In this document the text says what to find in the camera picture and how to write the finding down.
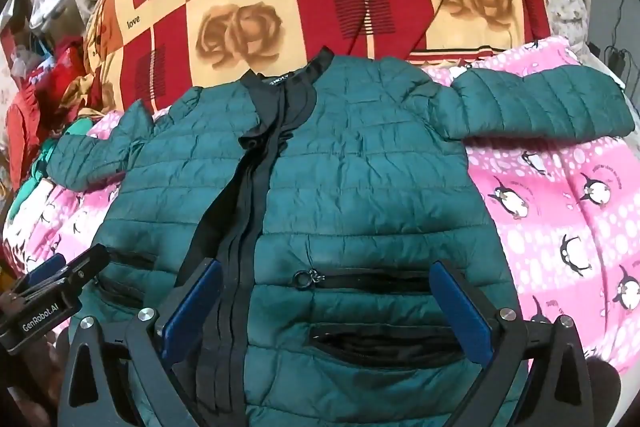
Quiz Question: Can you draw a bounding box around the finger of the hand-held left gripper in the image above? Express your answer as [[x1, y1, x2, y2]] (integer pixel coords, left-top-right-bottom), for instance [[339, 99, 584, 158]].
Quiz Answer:
[[10, 244, 111, 303]]

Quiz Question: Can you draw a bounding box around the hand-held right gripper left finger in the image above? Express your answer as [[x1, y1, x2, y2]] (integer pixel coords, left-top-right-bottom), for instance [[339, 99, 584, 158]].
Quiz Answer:
[[57, 258, 224, 427]]

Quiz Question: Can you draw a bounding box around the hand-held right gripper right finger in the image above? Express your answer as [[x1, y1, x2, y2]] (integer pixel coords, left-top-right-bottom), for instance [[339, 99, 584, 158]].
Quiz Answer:
[[430, 259, 597, 427]]

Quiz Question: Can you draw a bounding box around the green quilted puffer jacket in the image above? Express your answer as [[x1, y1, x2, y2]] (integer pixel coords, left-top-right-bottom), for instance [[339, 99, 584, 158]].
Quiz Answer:
[[44, 47, 636, 427]]

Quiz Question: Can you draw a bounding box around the green cloth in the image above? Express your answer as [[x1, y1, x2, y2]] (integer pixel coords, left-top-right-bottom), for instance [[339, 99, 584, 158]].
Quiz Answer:
[[10, 117, 93, 220]]

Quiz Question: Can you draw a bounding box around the pink penguin print blanket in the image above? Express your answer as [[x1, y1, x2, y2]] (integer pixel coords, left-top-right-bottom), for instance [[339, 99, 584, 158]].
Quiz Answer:
[[0, 36, 640, 380]]

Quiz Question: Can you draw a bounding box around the red clothing pile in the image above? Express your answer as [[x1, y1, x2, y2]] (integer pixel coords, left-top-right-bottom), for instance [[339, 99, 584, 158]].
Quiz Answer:
[[5, 42, 101, 190]]

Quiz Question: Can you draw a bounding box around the golden satin cloth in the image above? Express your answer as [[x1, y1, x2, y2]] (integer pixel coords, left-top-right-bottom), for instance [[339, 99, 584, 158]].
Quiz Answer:
[[62, 72, 103, 110]]

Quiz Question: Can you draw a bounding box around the black cable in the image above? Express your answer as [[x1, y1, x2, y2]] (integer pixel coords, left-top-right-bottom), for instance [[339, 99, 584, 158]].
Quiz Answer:
[[585, 0, 633, 90]]

